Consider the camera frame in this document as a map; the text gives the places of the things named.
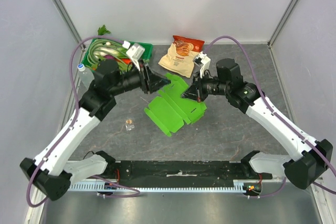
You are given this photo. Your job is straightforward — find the green paper box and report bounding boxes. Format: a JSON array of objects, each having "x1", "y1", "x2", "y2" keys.
[{"x1": 144, "y1": 73, "x2": 207, "y2": 137}]

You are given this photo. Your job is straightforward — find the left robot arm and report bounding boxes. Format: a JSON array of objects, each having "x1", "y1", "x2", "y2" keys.
[{"x1": 20, "y1": 59, "x2": 170, "y2": 201}]

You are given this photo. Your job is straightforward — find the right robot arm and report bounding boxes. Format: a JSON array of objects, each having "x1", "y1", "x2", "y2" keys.
[{"x1": 181, "y1": 56, "x2": 333, "y2": 189}]

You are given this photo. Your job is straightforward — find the red and cream snack bag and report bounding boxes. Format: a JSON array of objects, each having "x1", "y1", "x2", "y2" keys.
[{"x1": 158, "y1": 35, "x2": 205, "y2": 78}]

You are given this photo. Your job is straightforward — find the bok choy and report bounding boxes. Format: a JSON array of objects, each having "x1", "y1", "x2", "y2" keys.
[{"x1": 93, "y1": 47, "x2": 127, "y2": 58}]

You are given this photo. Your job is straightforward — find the purple onion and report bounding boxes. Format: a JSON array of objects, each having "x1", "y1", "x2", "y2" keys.
[{"x1": 104, "y1": 55, "x2": 115, "y2": 60}]

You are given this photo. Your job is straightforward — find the green plastic crate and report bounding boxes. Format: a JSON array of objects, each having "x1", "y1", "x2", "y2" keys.
[{"x1": 80, "y1": 38, "x2": 154, "y2": 70}]

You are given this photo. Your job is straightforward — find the green long beans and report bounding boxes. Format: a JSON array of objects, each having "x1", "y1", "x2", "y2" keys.
[{"x1": 87, "y1": 39, "x2": 127, "y2": 65}]

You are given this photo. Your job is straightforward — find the clear plastic water bottle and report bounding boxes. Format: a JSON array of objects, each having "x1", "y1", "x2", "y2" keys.
[{"x1": 77, "y1": 63, "x2": 94, "y2": 89}]

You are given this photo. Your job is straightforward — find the celery leaf sprig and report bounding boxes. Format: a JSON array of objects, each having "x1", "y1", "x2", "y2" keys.
[{"x1": 97, "y1": 25, "x2": 111, "y2": 36}]

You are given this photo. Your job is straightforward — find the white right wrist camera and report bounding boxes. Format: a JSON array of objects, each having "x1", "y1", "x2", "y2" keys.
[{"x1": 193, "y1": 51, "x2": 211, "y2": 78}]

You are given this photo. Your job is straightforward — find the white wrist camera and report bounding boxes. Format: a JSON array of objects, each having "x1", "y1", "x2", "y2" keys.
[
  {"x1": 193, "y1": 51, "x2": 211, "y2": 78},
  {"x1": 125, "y1": 42, "x2": 145, "y2": 62}
]

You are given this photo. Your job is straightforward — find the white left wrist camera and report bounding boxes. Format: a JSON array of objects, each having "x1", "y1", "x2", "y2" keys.
[{"x1": 125, "y1": 42, "x2": 145, "y2": 62}]

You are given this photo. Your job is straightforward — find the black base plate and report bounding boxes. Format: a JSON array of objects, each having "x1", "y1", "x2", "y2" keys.
[{"x1": 100, "y1": 161, "x2": 272, "y2": 188}]

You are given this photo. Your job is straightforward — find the light blue cable duct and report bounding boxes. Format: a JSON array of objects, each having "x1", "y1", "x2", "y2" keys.
[{"x1": 68, "y1": 179, "x2": 260, "y2": 193}]

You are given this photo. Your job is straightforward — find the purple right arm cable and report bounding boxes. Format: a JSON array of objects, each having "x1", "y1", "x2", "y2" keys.
[{"x1": 202, "y1": 35, "x2": 336, "y2": 200}]

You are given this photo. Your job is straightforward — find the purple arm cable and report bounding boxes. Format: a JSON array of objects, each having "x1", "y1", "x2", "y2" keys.
[
  {"x1": 202, "y1": 35, "x2": 336, "y2": 200},
  {"x1": 26, "y1": 35, "x2": 141, "y2": 208}
]

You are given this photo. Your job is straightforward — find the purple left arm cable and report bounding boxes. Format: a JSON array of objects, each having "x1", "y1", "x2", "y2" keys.
[{"x1": 26, "y1": 35, "x2": 141, "y2": 208}]

